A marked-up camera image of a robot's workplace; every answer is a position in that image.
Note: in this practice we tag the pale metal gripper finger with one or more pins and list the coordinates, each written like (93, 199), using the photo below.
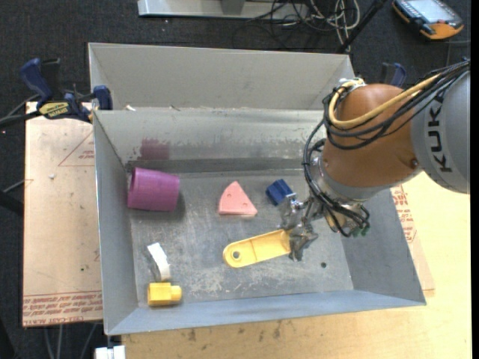
(289, 209)
(301, 241)

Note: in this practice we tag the blue ridged block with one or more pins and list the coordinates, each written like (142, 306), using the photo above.
(277, 192)

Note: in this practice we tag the pink wedge block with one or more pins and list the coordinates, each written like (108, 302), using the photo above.
(235, 202)

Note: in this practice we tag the grey metal bin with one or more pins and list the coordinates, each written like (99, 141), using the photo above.
(209, 238)

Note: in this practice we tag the purple cup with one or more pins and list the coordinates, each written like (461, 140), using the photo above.
(153, 191)

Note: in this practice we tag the white curved piece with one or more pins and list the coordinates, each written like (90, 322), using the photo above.
(160, 260)

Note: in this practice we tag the yellow stepped block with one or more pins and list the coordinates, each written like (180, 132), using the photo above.
(161, 294)

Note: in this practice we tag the brown cardboard board red print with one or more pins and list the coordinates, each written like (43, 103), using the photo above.
(60, 215)

